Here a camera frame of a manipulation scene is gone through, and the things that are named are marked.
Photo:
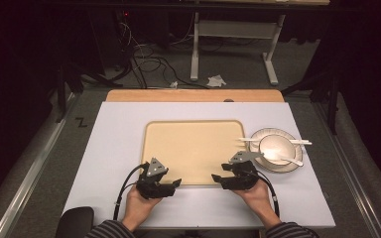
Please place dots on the small crumpled white paper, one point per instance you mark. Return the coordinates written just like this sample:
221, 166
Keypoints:
174, 84

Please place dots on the white plate with dark rim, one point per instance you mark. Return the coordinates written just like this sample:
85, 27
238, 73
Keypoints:
294, 158

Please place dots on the dark computer box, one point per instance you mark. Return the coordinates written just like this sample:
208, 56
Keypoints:
109, 39

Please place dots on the white table cover board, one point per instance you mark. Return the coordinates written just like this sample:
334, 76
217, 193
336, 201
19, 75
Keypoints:
119, 132

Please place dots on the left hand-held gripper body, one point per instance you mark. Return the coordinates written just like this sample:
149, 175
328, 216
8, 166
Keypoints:
150, 185

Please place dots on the person's left hand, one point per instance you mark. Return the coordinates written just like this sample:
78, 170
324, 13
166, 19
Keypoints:
137, 208

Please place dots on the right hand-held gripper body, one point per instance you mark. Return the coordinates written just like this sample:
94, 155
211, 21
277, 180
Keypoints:
246, 175

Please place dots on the black chair armrest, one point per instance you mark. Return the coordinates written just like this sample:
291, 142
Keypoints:
76, 221

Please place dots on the large crumpled white paper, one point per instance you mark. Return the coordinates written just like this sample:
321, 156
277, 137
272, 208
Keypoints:
216, 81

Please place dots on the aluminium floor rail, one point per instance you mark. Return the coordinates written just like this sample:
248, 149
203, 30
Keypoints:
29, 185
354, 178

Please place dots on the black metal stand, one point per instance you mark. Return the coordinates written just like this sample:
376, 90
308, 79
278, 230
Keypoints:
62, 86
334, 99

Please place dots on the beige plastic tray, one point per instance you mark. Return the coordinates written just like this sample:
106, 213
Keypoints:
191, 148

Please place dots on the person's right hand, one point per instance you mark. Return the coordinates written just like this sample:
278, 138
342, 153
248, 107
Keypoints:
258, 198

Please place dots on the white metal desk frame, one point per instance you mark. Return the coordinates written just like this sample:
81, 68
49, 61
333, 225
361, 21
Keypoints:
234, 29

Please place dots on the white ceramic spoon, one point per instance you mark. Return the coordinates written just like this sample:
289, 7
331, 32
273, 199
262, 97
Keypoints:
294, 161

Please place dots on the white bowl with dark rim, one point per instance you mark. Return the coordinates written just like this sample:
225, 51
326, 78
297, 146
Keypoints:
276, 147

